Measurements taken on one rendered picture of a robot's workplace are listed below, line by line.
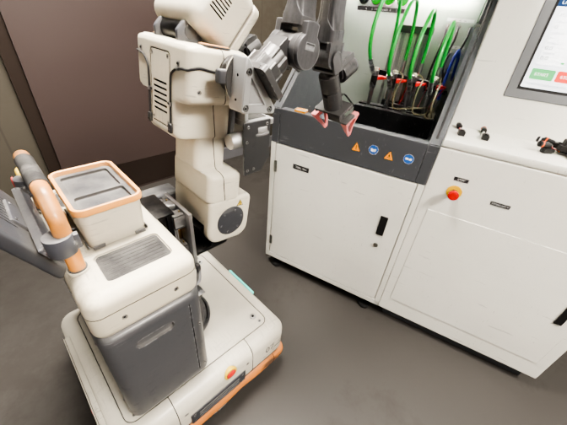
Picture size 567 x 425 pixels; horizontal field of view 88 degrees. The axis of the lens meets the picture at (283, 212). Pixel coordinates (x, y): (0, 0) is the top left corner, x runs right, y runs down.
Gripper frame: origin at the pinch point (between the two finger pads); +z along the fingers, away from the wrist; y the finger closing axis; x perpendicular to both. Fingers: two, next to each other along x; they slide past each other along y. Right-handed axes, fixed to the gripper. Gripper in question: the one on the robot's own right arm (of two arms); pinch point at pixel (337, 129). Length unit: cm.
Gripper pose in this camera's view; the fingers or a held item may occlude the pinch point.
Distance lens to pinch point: 103.6
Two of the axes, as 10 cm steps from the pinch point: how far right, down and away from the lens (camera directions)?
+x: -6.7, 6.9, -2.8
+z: 2.6, 5.7, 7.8
